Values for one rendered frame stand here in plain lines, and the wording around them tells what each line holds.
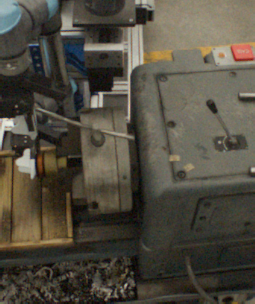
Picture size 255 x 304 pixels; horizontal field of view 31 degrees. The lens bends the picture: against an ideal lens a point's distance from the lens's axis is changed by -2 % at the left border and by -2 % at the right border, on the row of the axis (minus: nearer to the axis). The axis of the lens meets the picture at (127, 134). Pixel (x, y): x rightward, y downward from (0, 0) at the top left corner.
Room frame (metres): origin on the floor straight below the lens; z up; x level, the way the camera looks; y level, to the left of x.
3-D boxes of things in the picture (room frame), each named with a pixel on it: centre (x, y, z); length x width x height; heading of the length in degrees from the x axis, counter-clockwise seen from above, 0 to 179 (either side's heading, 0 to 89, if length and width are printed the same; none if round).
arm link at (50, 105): (0.98, 0.31, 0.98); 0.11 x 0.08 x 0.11; 142
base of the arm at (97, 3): (1.34, 0.08, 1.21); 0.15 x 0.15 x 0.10
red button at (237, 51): (1.00, -0.35, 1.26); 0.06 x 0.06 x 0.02; 6
